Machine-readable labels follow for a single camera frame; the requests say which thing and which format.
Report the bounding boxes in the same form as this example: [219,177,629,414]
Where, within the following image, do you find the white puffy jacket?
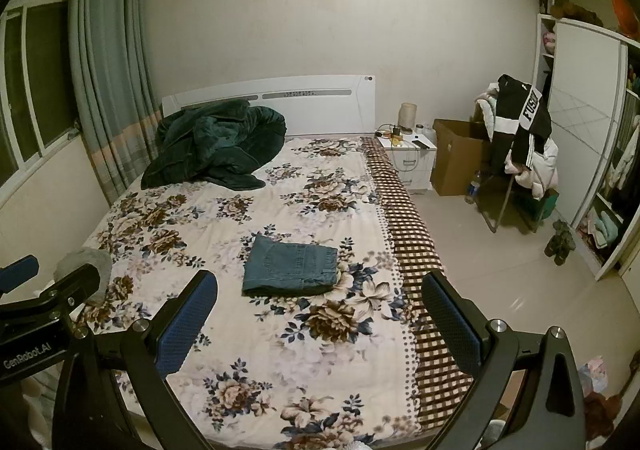
[502,137,560,199]

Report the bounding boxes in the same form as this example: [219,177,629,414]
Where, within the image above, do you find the grey-green striped curtain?
[67,0,164,207]

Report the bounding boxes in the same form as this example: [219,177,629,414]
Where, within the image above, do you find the plastic water bottle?
[465,171,484,205]

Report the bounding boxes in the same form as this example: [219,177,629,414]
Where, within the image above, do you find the floral bed blanket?
[80,135,476,450]

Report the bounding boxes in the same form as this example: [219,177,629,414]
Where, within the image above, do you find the black and white jacket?
[487,74,553,177]

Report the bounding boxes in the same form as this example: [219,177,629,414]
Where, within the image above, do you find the brown plush toy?
[550,0,603,26]
[584,390,622,437]

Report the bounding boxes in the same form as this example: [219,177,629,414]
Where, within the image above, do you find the white bed headboard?
[161,74,377,137]

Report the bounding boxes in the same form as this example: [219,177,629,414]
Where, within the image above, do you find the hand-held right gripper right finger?
[421,271,587,450]

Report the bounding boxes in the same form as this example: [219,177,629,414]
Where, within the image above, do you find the orange item on wardrobe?
[612,0,640,39]

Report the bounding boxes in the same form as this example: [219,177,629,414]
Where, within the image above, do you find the white wardrobe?
[532,0,640,281]

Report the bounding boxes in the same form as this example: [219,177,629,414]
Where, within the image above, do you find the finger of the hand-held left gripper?
[47,263,107,318]
[0,255,40,294]

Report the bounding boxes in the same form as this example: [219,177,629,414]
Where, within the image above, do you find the grey folded cloth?
[54,248,114,307]

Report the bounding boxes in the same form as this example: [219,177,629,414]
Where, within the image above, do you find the brown checked bed sheet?
[360,136,476,431]

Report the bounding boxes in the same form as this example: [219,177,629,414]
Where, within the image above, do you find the dark green blanket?
[141,100,287,191]

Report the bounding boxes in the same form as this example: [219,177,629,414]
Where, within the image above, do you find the pink patterned cloth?
[579,356,609,392]

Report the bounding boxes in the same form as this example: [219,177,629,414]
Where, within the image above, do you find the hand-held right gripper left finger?
[52,270,219,450]

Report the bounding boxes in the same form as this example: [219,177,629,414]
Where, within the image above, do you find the blue jeans pants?
[242,235,340,296]

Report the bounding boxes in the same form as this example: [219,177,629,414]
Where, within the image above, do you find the metal frame chair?
[475,169,559,235]

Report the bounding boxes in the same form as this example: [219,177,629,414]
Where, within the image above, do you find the pale garment on chair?
[475,82,504,131]

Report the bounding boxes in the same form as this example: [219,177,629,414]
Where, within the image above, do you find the white framed window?
[0,0,82,193]

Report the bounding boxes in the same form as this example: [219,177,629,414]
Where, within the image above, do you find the white nightstand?
[376,132,438,196]

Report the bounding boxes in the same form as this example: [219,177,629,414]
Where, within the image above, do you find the dark plush slippers pair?
[544,220,577,266]

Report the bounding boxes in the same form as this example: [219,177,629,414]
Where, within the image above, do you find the large cardboard box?
[431,119,502,197]

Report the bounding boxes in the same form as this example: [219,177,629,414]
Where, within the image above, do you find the beige table lamp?
[398,102,419,133]

